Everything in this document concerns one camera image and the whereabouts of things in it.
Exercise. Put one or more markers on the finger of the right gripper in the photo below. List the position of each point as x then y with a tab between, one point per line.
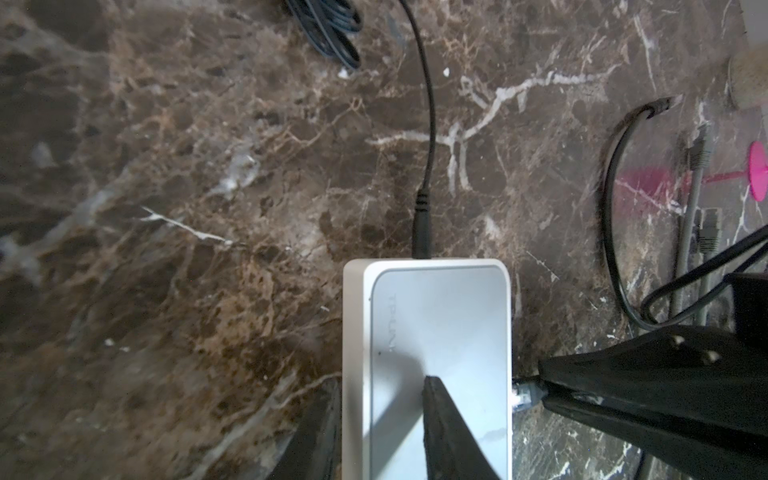
700	450
698	373

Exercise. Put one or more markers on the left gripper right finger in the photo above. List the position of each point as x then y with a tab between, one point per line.
450	448

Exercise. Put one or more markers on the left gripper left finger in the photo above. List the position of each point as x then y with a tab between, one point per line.
314	449

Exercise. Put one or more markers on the white network switch box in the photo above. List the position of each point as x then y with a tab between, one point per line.
403	321

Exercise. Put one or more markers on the pink funnel cup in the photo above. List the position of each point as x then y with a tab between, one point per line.
755	172

